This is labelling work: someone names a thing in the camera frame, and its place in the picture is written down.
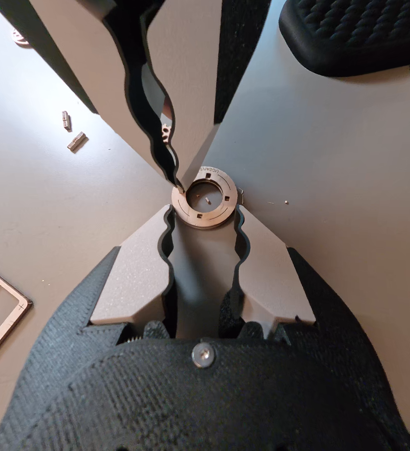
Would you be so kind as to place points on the small wooden gear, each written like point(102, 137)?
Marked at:
point(167, 134)

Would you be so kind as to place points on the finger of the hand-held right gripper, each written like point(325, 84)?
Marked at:
point(95, 63)
point(191, 88)

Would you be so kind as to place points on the black mesh chair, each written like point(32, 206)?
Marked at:
point(360, 35)

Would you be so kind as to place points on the ornate wooden wheel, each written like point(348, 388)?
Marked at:
point(20, 38)

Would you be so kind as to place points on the large wooden puzzle sheet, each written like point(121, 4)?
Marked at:
point(0, 334)

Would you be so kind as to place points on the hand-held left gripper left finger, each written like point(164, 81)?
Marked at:
point(134, 282)

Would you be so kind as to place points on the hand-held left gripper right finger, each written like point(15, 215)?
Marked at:
point(272, 282)

